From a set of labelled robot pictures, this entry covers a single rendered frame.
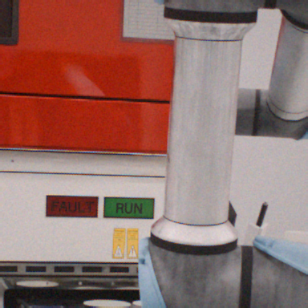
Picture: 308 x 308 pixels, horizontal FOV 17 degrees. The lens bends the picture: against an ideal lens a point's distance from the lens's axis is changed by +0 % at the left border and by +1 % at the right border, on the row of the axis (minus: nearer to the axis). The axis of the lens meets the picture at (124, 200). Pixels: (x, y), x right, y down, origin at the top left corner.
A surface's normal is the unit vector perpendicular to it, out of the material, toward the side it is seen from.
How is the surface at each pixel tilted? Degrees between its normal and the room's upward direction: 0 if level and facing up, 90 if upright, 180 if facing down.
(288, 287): 83
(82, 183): 90
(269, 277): 66
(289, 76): 143
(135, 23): 90
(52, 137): 90
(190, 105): 100
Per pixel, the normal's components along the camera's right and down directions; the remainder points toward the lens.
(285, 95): -0.52, 0.80
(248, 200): 0.22, 0.06
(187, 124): -0.47, 0.21
